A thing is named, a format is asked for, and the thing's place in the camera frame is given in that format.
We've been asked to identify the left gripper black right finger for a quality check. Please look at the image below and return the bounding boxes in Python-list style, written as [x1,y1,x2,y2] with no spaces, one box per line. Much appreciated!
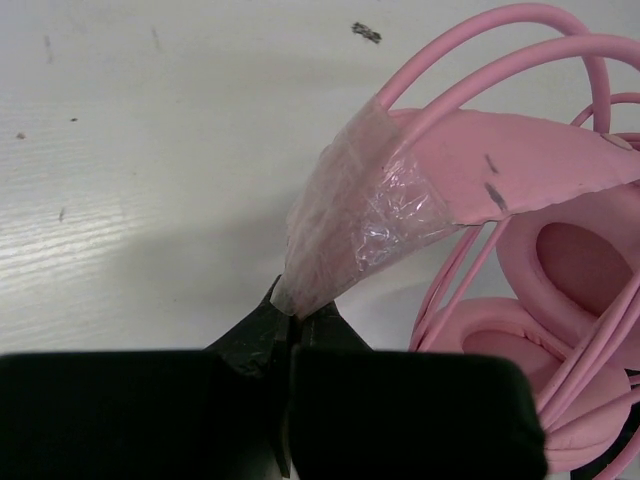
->
[292,302,373,360]

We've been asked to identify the pink headphones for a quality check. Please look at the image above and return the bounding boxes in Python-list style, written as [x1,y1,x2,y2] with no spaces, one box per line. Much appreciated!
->
[282,2,640,474]

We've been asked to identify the small dark screw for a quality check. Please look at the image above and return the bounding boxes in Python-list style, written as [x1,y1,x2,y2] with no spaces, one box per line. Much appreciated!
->
[351,22,382,44]

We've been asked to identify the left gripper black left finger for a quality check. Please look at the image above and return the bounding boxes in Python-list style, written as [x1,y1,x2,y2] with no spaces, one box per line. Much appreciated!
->
[203,287,293,475]

